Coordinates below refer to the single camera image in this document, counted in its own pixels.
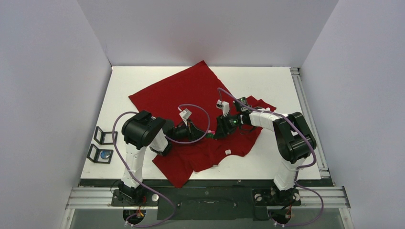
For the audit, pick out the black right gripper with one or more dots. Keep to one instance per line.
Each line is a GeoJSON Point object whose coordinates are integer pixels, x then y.
{"type": "Point", "coordinates": [222, 127]}

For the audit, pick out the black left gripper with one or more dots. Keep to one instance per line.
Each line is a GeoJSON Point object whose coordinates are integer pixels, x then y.
{"type": "Point", "coordinates": [193, 133]}

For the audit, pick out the red t-shirt garment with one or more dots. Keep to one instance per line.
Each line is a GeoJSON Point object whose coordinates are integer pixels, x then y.
{"type": "Point", "coordinates": [196, 88]}

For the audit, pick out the blue round brooch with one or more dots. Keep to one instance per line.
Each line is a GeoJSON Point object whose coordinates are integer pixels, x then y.
{"type": "Point", "coordinates": [105, 154]}

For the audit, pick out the pink flower brooch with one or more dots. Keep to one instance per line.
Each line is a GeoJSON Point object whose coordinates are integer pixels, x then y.
{"type": "Point", "coordinates": [210, 134]}

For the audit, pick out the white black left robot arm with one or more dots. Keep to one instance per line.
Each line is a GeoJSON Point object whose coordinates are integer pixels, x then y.
{"type": "Point", "coordinates": [142, 132]}

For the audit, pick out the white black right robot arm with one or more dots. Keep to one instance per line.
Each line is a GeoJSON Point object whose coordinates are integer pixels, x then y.
{"type": "Point", "coordinates": [294, 139]}

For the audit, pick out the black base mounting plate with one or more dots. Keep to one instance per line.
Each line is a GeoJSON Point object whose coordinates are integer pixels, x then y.
{"type": "Point", "coordinates": [207, 200]}

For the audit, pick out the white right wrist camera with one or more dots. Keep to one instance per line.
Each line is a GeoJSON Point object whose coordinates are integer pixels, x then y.
{"type": "Point", "coordinates": [224, 106]}

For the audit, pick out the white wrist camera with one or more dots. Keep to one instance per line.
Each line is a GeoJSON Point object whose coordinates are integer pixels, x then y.
{"type": "Point", "coordinates": [224, 106]}
{"type": "Point", "coordinates": [184, 115]}

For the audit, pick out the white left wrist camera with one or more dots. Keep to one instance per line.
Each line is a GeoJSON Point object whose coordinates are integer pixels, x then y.
{"type": "Point", "coordinates": [184, 115]}

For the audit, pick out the black wire stand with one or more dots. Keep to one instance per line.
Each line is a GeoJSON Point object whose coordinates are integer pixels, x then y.
{"type": "Point", "coordinates": [99, 156]}
{"type": "Point", "coordinates": [104, 137]}

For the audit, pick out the right side aluminium rail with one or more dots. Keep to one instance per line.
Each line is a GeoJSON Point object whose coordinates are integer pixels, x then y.
{"type": "Point", "coordinates": [321, 159]}

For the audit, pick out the aluminium frame rail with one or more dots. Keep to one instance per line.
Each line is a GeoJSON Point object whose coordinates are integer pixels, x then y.
{"type": "Point", "coordinates": [101, 198]}

